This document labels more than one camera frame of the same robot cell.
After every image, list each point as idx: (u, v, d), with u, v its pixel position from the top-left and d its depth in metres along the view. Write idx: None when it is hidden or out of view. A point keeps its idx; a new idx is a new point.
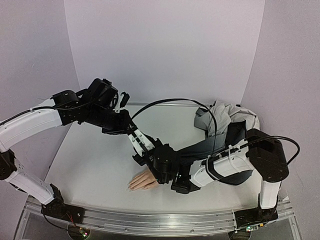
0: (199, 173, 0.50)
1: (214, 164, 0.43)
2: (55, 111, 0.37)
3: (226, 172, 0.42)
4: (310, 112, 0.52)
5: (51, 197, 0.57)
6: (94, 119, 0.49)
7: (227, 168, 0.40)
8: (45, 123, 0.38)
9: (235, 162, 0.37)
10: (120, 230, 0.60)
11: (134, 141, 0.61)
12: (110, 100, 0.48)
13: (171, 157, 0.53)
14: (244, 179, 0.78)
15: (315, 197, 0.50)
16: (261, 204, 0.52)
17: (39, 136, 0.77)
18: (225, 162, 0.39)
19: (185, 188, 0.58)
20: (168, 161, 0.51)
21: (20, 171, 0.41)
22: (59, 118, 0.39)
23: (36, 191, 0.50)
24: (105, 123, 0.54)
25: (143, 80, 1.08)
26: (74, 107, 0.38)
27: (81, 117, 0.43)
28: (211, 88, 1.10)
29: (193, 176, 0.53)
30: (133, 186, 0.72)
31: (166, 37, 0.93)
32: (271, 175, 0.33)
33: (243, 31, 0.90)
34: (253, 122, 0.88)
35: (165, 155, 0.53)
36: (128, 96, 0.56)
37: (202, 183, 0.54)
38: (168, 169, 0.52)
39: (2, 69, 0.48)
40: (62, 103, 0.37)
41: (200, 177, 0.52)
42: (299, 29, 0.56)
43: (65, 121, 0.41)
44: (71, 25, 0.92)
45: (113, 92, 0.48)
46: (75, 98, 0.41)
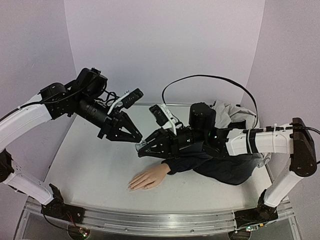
0: (238, 139, 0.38)
1: (256, 135, 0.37)
2: (43, 106, 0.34)
3: (261, 148, 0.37)
4: (310, 112, 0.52)
5: (51, 197, 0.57)
6: (82, 112, 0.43)
7: (263, 145, 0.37)
8: (36, 119, 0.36)
9: (274, 141, 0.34)
10: (120, 230, 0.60)
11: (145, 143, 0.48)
12: (99, 89, 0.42)
13: (206, 110, 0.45)
14: (245, 178, 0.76)
15: (315, 196, 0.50)
16: (265, 201, 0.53)
17: (39, 136, 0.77)
18: (266, 136, 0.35)
19: (217, 150, 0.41)
20: (202, 114, 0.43)
21: (18, 173, 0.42)
22: (48, 112, 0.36)
23: (35, 191, 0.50)
24: (90, 117, 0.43)
25: (143, 80, 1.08)
26: (60, 99, 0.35)
27: (70, 108, 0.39)
28: (211, 89, 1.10)
29: (230, 140, 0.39)
30: (133, 186, 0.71)
31: (165, 38, 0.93)
32: (300, 167, 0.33)
33: (242, 31, 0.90)
34: (253, 122, 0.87)
35: (200, 109, 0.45)
36: (140, 95, 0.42)
37: (235, 152, 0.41)
38: (203, 126, 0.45)
39: (3, 69, 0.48)
40: (48, 97, 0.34)
41: (239, 144, 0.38)
42: (298, 30, 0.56)
43: (55, 115, 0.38)
44: (71, 25, 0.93)
45: (102, 81, 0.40)
46: (63, 89, 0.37)
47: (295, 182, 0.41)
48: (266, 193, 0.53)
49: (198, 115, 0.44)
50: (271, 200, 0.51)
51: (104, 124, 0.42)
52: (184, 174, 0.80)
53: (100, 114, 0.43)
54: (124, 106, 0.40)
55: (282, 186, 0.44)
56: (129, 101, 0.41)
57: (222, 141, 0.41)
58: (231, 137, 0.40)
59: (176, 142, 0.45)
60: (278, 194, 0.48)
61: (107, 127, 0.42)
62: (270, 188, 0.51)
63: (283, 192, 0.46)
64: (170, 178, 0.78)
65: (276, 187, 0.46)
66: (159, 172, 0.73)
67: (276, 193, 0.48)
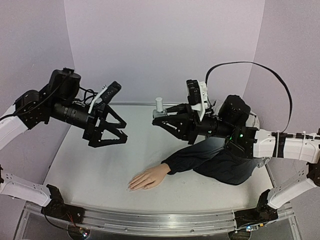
0: (268, 142, 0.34)
1: (286, 140, 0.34)
2: (17, 118, 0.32)
3: (285, 154, 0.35)
4: (310, 113, 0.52)
5: (49, 198, 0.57)
6: (60, 116, 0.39)
7: (289, 152, 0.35)
8: (13, 133, 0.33)
9: (301, 149, 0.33)
10: (120, 229, 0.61)
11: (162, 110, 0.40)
12: (73, 89, 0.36)
13: (243, 106, 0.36)
14: (245, 178, 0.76)
15: (316, 197, 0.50)
16: (269, 201, 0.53)
17: (38, 137, 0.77)
18: (296, 143, 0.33)
19: (242, 150, 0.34)
20: (241, 109, 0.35)
21: (8, 182, 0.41)
22: (23, 124, 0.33)
23: (30, 195, 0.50)
24: (71, 121, 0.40)
25: (143, 80, 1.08)
26: (32, 108, 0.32)
27: (45, 114, 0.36)
28: (211, 89, 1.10)
29: (259, 142, 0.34)
30: (133, 186, 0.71)
31: (166, 38, 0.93)
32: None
33: (243, 31, 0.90)
34: (253, 122, 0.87)
35: (237, 102, 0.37)
36: (118, 88, 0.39)
37: (259, 155, 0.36)
38: (235, 120, 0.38)
39: (3, 68, 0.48)
40: (20, 107, 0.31)
41: (266, 147, 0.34)
42: (299, 30, 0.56)
43: (31, 126, 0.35)
44: (71, 25, 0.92)
45: (75, 81, 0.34)
46: (35, 96, 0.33)
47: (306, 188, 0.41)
48: (271, 194, 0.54)
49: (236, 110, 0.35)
50: (277, 201, 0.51)
51: (88, 126, 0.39)
52: (184, 174, 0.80)
53: (79, 117, 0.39)
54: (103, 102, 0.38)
55: (292, 190, 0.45)
56: (108, 96, 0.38)
57: (250, 141, 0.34)
58: (259, 138, 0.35)
59: (197, 129, 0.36)
60: (286, 197, 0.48)
61: (90, 129, 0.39)
62: (278, 189, 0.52)
63: (291, 196, 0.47)
64: (170, 178, 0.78)
65: (285, 192, 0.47)
66: (160, 172, 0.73)
67: (283, 196, 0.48)
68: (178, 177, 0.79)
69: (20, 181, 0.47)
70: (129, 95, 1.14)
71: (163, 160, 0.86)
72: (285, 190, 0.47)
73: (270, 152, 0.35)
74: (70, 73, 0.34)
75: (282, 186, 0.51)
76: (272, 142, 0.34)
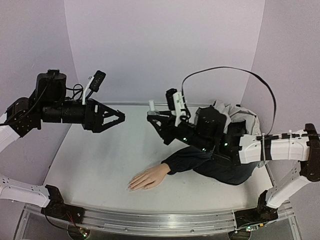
0: (253, 147, 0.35)
1: (271, 142, 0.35)
2: (8, 127, 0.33)
3: (274, 156, 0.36)
4: (310, 113, 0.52)
5: (48, 199, 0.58)
6: (54, 118, 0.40)
7: (278, 153, 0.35)
8: (5, 141, 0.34)
9: (289, 148, 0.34)
10: (120, 230, 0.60)
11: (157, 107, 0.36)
12: (60, 92, 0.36)
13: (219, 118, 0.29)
14: (245, 178, 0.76)
15: (316, 196, 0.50)
16: (268, 201, 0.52)
17: (38, 137, 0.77)
18: (283, 144, 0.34)
19: (228, 158, 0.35)
20: (216, 120, 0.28)
21: (5, 185, 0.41)
22: (14, 132, 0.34)
23: (28, 197, 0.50)
24: (67, 120, 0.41)
25: (143, 80, 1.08)
26: (22, 116, 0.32)
27: (36, 121, 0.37)
28: (211, 89, 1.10)
29: (244, 149, 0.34)
30: (133, 187, 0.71)
31: (165, 38, 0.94)
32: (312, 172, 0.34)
33: (242, 31, 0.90)
34: (253, 122, 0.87)
35: (212, 114, 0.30)
36: (103, 74, 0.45)
37: (247, 161, 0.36)
38: (213, 133, 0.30)
39: (3, 68, 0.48)
40: (11, 115, 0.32)
41: (252, 152, 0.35)
42: (298, 30, 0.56)
43: (22, 133, 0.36)
44: (71, 25, 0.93)
45: (59, 82, 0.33)
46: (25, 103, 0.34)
47: (302, 184, 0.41)
48: (269, 195, 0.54)
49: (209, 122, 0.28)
50: (276, 201, 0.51)
51: (87, 112, 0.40)
52: (183, 174, 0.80)
53: (76, 111, 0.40)
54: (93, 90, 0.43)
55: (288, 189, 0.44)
56: (96, 84, 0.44)
57: (235, 149, 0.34)
58: (244, 144, 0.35)
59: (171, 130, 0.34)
60: (283, 196, 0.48)
61: (90, 115, 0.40)
62: (274, 190, 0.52)
63: (288, 194, 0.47)
64: (170, 178, 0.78)
65: (282, 191, 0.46)
66: (159, 172, 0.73)
67: (280, 195, 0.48)
68: (178, 177, 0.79)
69: (17, 184, 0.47)
70: (129, 95, 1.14)
71: (162, 160, 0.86)
72: (281, 189, 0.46)
73: (258, 156, 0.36)
74: (54, 74, 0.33)
75: (278, 185, 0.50)
76: (257, 147, 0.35)
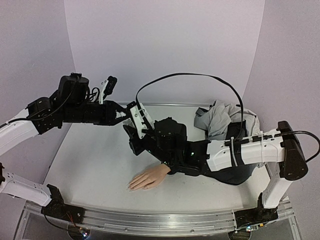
0: (221, 154, 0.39)
1: (242, 146, 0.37)
2: (29, 122, 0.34)
3: (247, 159, 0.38)
4: (310, 113, 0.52)
5: (49, 198, 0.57)
6: (77, 118, 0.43)
7: (251, 156, 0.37)
8: (23, 134, 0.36)
9: (262, 151, 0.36)
10: (120, 230, 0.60)
11: (136, 116, 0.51)
12: (81, 93, 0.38)
13: (175, 129, 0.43)
14: (245, 178, 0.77)
15: (315, 196, 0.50)
16: (265, 204, 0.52)
17: (39, 137, 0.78)
18: (255, 147, 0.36)
19: (196, 168, 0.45)
20: (171, 133, 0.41)
21: (8, 180, 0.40)
22: (35, 128, 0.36)
23: (31, 194, 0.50)
24: (89, 118, 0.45)
25: (143, 80, 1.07)
26: (46, 115, 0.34)
27: (59, 120, 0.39)
28: (211, 88, 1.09)
29: (212, 157, 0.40)
30: (133, 186, 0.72)
31: (166, 37, 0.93)
32: (292, 173, 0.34)
33: (242, 31, 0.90)
34: (253, 122, 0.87)
35: (168, 128, 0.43)
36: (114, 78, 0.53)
37: (217, 167, 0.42)
38: (173, 145, 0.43)
39: (3, 68, 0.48)
40: (35, 113, 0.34)
41: (222, 159, 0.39)
42: (298, 29, 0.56)
43: (41, 130, 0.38)
44: (71, 25, 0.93)
45: (83, 84, 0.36)
46: (47, 103, 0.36)
47: (289, 184, 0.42)
48: (264, 197, 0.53)
49: (166, 135, 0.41)
50: (271, 202, 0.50)
51: (107, 108, 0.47)
52: (184, 174, 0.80)
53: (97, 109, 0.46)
54: (108, 92, 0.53)
55: (278, 189, 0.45)
56: (110, 87, 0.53)
57: (202, 159, 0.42)
58: (212, 152, 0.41)
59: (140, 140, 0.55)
60: (277, 196, 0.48)
61: (110, 111, 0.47)
62: (266, 192, 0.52)
63: (280, 193, 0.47)
64: (169, 178, 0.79)
65: (273, 191, 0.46)
66: (160, 172, 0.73)
67: (274, 195, 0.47)
68: (178, 177, 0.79)
69: (22, 181, 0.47)
70: (129, 95, 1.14)
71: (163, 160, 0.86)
72: (272, 189, 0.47)
73: (229, 162, 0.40)
74: (78, 78, 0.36)
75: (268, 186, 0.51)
76: (226, 153, 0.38)
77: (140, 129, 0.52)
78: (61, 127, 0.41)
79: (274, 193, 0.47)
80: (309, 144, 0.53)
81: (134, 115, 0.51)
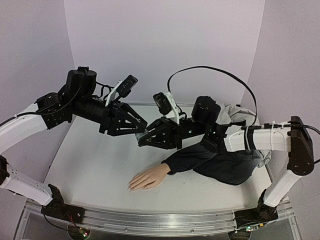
0: (236, 134, 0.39)
1: (253, 132, 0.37)
2: (39, 116, 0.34)
3: (258, 144, 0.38)
4: (310, 113, 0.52)
5: (50, 197, 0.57)
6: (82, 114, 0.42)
7: (261, 141, 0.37)
8: (32, 129, 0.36)
9: (271, 137, 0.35)
10: (120, 230, 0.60)
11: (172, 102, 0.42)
12: (89, 87, 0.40)
13: (212, 105, 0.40)
14: (245, 178, 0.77)
15: (315, 197, 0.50)
16: (265, 200, 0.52)
17: (39, 137, 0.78)
18: (265, 134, 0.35)
19: (215, 145, 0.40)
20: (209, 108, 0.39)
21: (12, 177, 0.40)
22: (44, 123, 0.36)
23: (33, 193, 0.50)
24: (90, 116, 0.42)
25: (144, 80, 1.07)
26: (56, 110, 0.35)
27: (67, 114, 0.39)
28: (212, 88, 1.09)
29: (228, 136, 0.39)
30: (133, 186, 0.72)
31: (166, 37, 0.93)
32: (299, 164, 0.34)
33: (242, 31, 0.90)
34: (253, 122, 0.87)
35: (202, 103, 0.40)
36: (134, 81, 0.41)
37: (232, 148, 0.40)
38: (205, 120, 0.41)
39: (3, 68, 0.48)
40: (43, 108, 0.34)
41: (237, 140, 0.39)
42: (299, 29, 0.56)
43: (50, 125, 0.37)
44: (71, 25, 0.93)
45: (91, 78, 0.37)
46: (56, 98, 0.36)
47: (293, 180, 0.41)
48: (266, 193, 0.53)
49: (203, 108, 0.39)
50: (272, 200, 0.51)
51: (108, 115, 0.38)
52: (183, 174, 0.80)
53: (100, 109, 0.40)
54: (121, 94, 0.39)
55: (280, 186, 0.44)
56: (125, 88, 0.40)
57: (220, 137, 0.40)
58: (229, 133, 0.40)
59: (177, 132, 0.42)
60: (278, 194, 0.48)
61: (109, 120, 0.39)
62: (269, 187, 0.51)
63: (282, 192, 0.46)
64: (170, 178, 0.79)
65: (275, 187, 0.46)
66: (161, 172, 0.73)
67: (275, 192, 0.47)
68: (178, 177, 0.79)
69: (25, 178, 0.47)
70: (129, 94, 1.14)
71: (163, 160, 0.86)
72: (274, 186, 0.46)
73: (243, 144, 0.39)
74: (85, 71, 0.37)
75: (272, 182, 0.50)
76: (240, 135, 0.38)
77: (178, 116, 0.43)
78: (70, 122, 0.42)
79: (276, 190, 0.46)
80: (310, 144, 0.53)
81: (171, 102, 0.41)
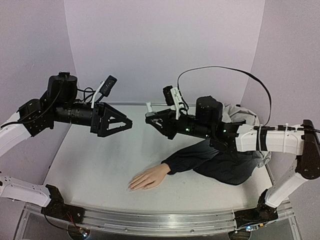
0: (249, 135, 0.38)
1: (267, 133, 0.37)
2: (21, 125, 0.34)
3: (269, 146, 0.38)
4: (310, 113, 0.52)
5: (48, 199, 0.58)
6: (66, 119, 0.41)
7: (273, 143, 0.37)
8: (16, 138, 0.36)
9: (284, 140, 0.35)
10: (120, 230, 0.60)
11: (176, 96, 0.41)
12: (71, 93, 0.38)
13: (213, 104, 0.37)
14: (245, 178, 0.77)
15: (315, 197, 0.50)
16: (267, 201, 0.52)
17: (39, 137, 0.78)
18: (278, 136, 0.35)
19: (225, 144, 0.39)
20: (210, 107, 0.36)
21: (6, 184, 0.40)
22: (27, 131, 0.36)
23: (30, 196, 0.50)
24: (76, 120, 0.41)
25: (143, 80, 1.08)
26: (37, 116, 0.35)
27: (49, 120, 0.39)
28: (211, 88, 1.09)
29: (241, 135, 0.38)
30: (133, 186, 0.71)
31: (165, 37, 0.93)
32: (308, 168, 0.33)
33: (242, 31, 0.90)
34: (253, 122, 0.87)
35: (205, 102, 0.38)
36: (114, 80, 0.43)
37: (243, 148, 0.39)
38: (208, 119, 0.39)
39: (3, 69, 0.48)
40: (26, 115, 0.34)
41: (248, 140, 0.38)
42: (298, 29, 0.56)
43: (34, 133, 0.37)
44: (71, 25, 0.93)
45: (71, 84, 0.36)
46: (37, 104, 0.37)
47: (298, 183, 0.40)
48: (267, 194, 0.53)
49: (205, 108, 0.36)
50: (273, 200, 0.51)
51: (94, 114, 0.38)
52: (184, 174, 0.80)
53: (85, 112, 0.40)
54: (104, 94, 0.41)
55: (284, 188, 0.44)
56: (106, 89, 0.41)
57: (231, 136, 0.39)
58: (241, 132, 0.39)
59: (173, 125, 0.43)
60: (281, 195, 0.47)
61: (97, 119, 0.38)
62: (272, 188, 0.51)
63: (286, 193, 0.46)
64: (169, 178, 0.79)
65: (280, 189, 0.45)
66: (159, 172, 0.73)
67: (278, 193, 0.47)
68: (178, 177, 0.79)
69: (19, 183, 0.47)
70: (129, 95, 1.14)
71: (163, 160, 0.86)
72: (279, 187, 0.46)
73: (254, 145, 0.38)
74: (66, 77, 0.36)
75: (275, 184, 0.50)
76: (253, 135, 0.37)
77: (178, 112, 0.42)
78: (53, 129, 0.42)
79: (281, 191, 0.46)
80: None
81: (174, 95, 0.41)
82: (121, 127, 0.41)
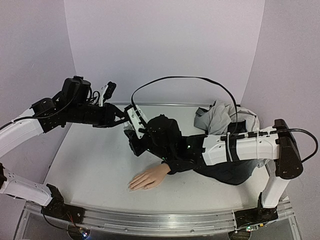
0: (216, 148, 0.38)
1: (237, 141, 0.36)
2: (35, 120, 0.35)
3: (241, 155, 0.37)
4: (310, 113, 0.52)
5: (50, 197, 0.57)
6: (78, 118, 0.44)
7: (247, 151, 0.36)
8: (28, 134, 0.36)
9: (258, 146, 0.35)
10: (120, 230, 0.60)
11: (133, 116, 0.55)
12: (84, 94, 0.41)
13: (165, 124, 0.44)
14: (245, 178, 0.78)
15: (315, 197, 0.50)
16: (263, 203, 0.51)
17: (39, 137, 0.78)
18: (251, 143, 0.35)
19: (190, 161, 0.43)
20: (162, 128, 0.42)
21: (10, 181, 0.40)
22: (40, 127, 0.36)
23: (31, 195, 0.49)
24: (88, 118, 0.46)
25: (143, 80, 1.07)
26: (53, 114, 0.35)
27: (61, 119, 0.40)
28: (212, 88, 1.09)
29: (207, 151, 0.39)
30: (133, 186, 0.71)
31: (166, 37, 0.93)
32: (287, 170, 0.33)
33: (243, 31, 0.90)
34: (253, 122, 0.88)
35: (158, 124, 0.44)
36: (114, 85, 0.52)
37: (212, 162, 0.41)
38: (166, 140, 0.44)
39: (3, 68, 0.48)
40: (40, 112, 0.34)
41: (216, 153, 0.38)
42: (298, 30, 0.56)
43: (46, 129, 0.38)
44: (71, 25, 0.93)
45: (85, 86, 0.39)
46: (51, 103, 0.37)
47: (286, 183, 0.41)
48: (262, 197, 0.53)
49: (157, 130, 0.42)
50: (270, 202, 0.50)
51: (107, 110, 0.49)
52: (183, 174, 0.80)
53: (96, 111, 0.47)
54: (107, 96, 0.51)
55: (274, 189, 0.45)
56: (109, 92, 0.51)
57: (198, 153, 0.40)
58: (208, 146, 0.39)
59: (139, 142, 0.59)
60: (274, 196, 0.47)
61: (109, 113, 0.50)
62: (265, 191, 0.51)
63: (279, 193, 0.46)
64: (169, 178, 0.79)
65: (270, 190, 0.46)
66: (158, 172, 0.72)
67: (273, 194, 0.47)
68: (178, 177, 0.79)
69: (22, 181, 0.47)
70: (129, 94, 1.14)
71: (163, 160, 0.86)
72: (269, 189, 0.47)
73: (223, 156, 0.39)
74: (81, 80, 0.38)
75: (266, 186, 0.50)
76: (221, 147, 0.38)
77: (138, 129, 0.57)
78: (64, 127, 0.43)
79: (271, 193, 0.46)
80: (309, 144, 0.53)
81: (132, 116, 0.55)
82: (121, 120, 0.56)
